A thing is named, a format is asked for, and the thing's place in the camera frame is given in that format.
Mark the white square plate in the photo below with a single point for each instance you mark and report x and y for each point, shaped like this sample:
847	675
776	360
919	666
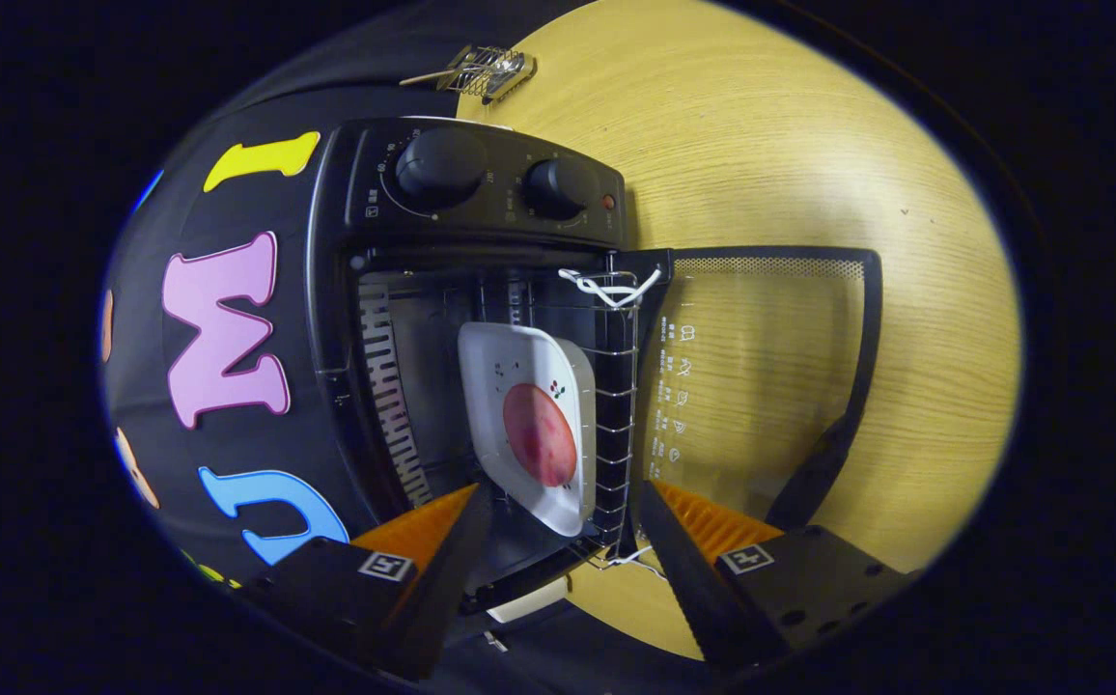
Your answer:
519	357

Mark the pink round meat slice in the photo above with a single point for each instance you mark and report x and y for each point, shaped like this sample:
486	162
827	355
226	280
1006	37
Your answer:
539	434

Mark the wooden stick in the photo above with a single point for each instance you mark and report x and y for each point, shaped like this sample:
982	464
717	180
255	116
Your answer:
423	77

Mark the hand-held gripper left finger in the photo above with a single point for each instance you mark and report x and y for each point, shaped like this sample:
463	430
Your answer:
447	579

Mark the black toaster oven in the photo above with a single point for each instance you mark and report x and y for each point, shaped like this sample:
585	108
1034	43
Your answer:
481	227

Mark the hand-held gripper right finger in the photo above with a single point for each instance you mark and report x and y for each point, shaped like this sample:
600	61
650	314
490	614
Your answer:
683	579

